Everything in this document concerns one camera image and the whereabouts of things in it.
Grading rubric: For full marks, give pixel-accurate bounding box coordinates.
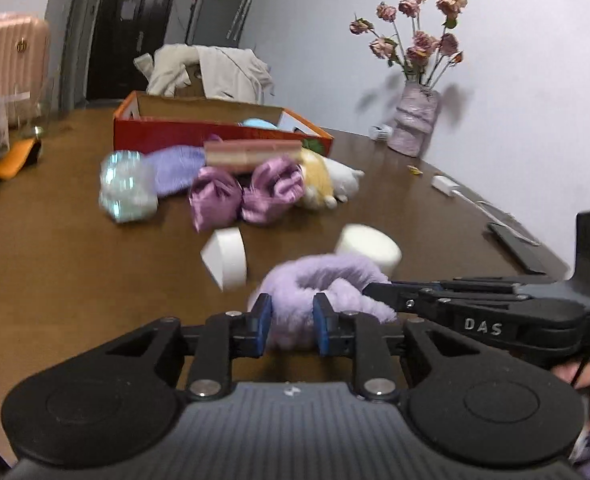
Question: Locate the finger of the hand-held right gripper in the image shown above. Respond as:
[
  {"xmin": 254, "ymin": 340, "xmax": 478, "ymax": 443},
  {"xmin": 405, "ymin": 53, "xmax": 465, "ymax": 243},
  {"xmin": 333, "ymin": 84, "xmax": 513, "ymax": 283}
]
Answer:
[
  {"xmin": 390, "ymin": 275, "xmax": 548, "ymax": 297},
  {"xmin": 362, "ymin": 281, "xmax": 456, "ymax": 326}
]

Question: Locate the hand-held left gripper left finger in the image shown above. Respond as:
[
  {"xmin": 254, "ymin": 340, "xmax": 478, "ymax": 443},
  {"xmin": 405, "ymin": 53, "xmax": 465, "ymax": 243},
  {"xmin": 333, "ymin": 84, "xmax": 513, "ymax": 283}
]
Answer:
[{"xmin": 92, "ymin": 294, "xmax": 274, "ymax": 402}]

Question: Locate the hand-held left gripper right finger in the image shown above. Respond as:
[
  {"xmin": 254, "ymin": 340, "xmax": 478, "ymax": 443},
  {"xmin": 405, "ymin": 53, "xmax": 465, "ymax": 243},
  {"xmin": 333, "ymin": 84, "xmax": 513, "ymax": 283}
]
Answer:
[{"xmin": 312, "ymin": 292, "xmax": 480, "ymax": 401}]

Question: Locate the purple fluffy headband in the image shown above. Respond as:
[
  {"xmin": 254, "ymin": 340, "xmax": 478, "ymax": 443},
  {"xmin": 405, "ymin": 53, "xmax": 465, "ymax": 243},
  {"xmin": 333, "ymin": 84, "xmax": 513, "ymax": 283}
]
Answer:
[{"xmin": 247, "ymin": 254, "xmax": 398, "ymax": 351}]

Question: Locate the yellow plush toy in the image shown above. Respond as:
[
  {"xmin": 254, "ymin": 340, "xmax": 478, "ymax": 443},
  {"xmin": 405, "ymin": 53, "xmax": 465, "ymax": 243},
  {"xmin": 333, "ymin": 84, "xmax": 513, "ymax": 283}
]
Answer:
[{"xmin": 295, "ymin": 149, "xmax": 338, "ymax": 210}]

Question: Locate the orange cardboard box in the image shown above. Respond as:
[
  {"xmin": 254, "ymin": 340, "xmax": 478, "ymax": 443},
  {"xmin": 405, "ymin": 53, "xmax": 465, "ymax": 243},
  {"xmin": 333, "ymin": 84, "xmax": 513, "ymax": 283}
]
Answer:
[{"xmin": 113, "ymin": 91, "xmax": 334, "ymax": 162}]

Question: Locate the black phone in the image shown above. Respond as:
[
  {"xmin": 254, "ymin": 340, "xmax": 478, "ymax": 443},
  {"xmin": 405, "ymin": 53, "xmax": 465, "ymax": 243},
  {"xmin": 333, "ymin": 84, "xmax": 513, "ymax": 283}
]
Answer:
[{"xmin": 487, "ymin": 222, "xmax": 548, "ymax": 275}]

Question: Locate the white round sponge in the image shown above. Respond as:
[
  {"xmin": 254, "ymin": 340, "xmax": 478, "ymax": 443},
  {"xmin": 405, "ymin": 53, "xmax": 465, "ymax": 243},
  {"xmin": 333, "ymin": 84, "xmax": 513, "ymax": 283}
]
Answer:
[
  {"xmin": 335, "ymin": 224, "xmax": 403, "ymax": 272},
  {"xmin": 200, "ymin": 227, "xmax": 248, "ymax": 292}
]

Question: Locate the white charger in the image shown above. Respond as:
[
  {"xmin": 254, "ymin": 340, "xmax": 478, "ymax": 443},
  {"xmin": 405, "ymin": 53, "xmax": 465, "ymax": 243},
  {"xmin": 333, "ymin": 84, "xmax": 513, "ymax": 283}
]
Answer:
[{"xmin": 431, "ymin": 175, "xmax": 463, "ymax": 197}]

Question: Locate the white plush toy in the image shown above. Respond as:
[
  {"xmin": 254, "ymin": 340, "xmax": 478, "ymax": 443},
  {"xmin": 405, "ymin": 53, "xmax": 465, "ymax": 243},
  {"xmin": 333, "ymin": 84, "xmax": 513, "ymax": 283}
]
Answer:
[{"xmin": 325, "ymin": 157, "xmax": 366, "ymax": 203}]

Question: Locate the purple satin bow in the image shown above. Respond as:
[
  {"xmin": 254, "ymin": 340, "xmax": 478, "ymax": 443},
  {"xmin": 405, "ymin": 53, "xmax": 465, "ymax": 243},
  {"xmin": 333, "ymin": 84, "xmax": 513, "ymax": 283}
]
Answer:
[{"xmin": 189, "ymin": 156, "xmax": 306, "ymax": 233}]

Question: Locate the lavender knit pouch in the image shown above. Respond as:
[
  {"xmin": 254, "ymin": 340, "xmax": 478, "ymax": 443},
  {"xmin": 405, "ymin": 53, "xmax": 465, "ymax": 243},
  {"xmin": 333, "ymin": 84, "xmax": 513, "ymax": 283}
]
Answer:
[{"xmin": 145, "ymin": 145, "xmax": 208, "ymax": 197}]

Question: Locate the lilac vase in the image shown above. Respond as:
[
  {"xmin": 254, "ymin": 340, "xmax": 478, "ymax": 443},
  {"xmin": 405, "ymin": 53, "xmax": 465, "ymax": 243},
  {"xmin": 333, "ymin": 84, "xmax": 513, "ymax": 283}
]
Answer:
[{"xmin": 387, "ymin": 80, "xmax": 440, "ymax": 158}]

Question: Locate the brown wooden chair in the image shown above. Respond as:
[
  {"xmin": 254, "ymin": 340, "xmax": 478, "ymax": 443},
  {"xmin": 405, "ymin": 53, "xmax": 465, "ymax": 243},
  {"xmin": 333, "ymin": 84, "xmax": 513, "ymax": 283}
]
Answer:
[{"xmin": 174, "ymin": 62, "xmax": 208, "ymax": 99}]

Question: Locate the beige coat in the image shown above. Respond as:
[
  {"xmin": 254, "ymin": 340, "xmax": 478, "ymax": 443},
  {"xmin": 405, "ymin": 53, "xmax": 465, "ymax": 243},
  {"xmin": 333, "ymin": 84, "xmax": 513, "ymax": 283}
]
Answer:
[{"xmin": 134, "ymin": 44, "xmax": 274, "ymax": 106}]

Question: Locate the orange cloth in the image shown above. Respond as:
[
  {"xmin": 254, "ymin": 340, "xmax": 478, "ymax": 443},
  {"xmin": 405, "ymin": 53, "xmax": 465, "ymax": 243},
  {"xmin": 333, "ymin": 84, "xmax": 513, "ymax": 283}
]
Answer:
[{"xmin": 0, "ymin": 137, "xmax": 43, "ymax": 188}]

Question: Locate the dark door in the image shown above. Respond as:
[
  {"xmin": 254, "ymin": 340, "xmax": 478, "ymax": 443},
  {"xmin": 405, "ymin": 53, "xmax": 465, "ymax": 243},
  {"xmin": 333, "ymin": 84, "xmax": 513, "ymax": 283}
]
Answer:
[{"xmin": 86, "ymin": 0, "xmax": 180, "ymax": 106}]

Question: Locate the clear plastic container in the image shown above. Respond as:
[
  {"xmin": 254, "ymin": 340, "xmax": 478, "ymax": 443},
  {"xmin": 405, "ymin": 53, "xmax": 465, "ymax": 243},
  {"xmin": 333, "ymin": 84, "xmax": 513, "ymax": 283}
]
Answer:
[{"xmin": 19, "ymin": 80, "xmax": 58, "ymax": 141}]

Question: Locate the grey refrigerator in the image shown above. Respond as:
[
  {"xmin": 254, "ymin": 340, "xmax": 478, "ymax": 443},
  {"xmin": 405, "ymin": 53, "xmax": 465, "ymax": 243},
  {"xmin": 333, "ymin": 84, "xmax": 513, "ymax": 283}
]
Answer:
[{"xmin": 185, "ymin": 0, "xmax": 258, "ymax": 48}]

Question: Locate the pink suitcase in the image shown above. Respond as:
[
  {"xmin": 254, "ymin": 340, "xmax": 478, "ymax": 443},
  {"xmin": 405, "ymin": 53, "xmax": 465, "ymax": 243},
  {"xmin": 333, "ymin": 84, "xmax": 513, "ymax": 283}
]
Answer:
[{"xmin": 0, "ymin": 16, "xmax": 52, "ymax": 126}]

